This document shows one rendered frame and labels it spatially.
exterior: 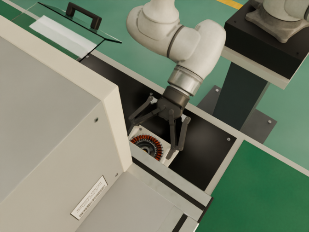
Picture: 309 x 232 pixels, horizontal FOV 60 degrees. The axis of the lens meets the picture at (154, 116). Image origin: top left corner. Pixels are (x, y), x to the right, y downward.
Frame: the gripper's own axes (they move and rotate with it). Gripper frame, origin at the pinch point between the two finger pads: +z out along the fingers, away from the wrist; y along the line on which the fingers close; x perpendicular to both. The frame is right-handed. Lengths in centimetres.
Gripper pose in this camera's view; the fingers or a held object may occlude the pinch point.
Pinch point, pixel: (144, 151)
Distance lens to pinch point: 78.8
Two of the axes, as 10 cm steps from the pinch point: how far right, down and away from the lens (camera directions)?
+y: -8.2, -4.9, 2.9
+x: -2.8, -1.0, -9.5
